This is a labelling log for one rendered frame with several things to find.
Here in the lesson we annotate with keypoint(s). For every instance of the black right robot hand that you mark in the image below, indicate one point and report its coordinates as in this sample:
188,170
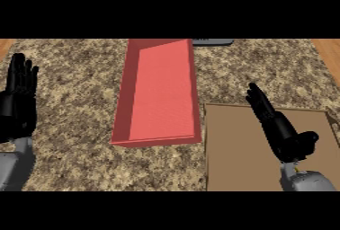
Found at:
278,125

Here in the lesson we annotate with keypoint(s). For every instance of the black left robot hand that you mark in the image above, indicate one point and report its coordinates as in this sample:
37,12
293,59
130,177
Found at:
18,99

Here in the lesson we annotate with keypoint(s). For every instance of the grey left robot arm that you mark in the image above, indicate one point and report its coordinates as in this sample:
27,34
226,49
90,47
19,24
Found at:
15,166

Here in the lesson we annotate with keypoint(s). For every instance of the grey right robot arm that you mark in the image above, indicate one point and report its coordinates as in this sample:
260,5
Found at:
303,178

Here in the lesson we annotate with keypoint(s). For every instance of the red rectangular tray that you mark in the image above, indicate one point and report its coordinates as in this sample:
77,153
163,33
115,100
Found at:
158,92

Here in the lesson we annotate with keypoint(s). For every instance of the dark grey flat object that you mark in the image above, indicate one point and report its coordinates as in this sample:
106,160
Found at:
211,42

